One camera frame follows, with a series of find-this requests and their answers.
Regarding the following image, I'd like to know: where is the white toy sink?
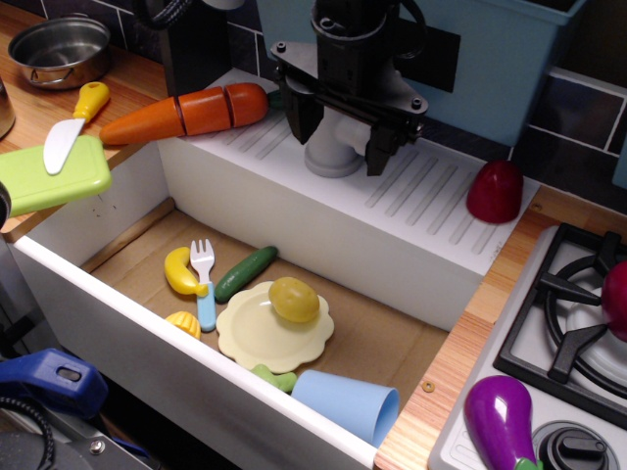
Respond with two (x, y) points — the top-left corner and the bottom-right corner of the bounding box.
(11, 67), (542, 470)

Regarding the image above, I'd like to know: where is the white fork blue handle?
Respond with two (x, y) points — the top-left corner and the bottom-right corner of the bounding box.
(190, 239), (217, 333)

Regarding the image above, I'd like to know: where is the black braided cable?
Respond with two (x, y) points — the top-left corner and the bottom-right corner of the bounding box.
(138, 0), (203, 27)

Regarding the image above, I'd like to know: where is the yellow toy potato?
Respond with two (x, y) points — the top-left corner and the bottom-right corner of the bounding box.
(268, 277), (319, 323)

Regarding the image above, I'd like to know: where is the black stove knob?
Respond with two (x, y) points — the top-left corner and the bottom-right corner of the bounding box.
(532, 421), (621, 470)

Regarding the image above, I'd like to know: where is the yellow toy banana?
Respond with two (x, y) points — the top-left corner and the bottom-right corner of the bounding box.
(164, 247), (209, 298)

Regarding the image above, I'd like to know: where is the light blue plastic bin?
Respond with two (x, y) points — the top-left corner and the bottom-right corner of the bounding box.
(258, 1), (584, 146)

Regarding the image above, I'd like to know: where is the red toy pepper half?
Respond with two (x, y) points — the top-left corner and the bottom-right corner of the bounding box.
(466, 161), (524, 224)

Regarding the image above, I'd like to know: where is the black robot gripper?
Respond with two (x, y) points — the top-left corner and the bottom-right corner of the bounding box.
(270, 1), (428, 176)

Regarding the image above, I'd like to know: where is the orange wooden toy carrot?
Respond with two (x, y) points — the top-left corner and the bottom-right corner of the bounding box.
(100, 82), (282, 146)

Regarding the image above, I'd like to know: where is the red toy apple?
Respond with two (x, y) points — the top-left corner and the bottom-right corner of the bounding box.
(602, 261), (627, 343)

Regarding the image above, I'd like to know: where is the blue clamp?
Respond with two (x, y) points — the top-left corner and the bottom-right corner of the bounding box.
(1, 349), (109, 419)

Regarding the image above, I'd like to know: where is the white toy knife yellow handle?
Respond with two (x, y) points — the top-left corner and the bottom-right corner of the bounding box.
(43, 82), (110, 175)

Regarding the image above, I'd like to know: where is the light blue plastic cup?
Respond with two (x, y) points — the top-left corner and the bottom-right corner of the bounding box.
(291, 370), (400, 447)

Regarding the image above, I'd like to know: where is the grey toy faucet with lever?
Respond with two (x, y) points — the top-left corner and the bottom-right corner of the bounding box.
(305, 108), (371, 178)

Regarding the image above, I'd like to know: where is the green plastic cutting board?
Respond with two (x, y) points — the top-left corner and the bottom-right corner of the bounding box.
(1, 135), (112, 216)

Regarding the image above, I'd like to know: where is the steel toy pot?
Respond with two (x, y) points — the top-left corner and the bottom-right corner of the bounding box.
(8, 14), (112, 90)

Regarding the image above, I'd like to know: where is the purple toy eggplant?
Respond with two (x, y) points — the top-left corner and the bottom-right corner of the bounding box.
(463, 375), (544, 470)

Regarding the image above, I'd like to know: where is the light green toy piece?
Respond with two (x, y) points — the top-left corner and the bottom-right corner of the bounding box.
(251, 364), (298, 394)

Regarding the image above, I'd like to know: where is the green toy cucumber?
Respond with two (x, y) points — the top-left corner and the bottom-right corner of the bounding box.
(215, 246), (278, 304)

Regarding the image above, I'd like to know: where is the pale yellow toy plate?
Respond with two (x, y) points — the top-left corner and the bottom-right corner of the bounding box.
(217, 281), (335, 374)

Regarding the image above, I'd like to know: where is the black stove burner grate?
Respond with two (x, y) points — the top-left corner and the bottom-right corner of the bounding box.
(493, 224), (626, 427)

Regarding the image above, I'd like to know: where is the yellow toy corn piece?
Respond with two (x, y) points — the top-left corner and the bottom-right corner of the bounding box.
(166, 310), (202, 340)

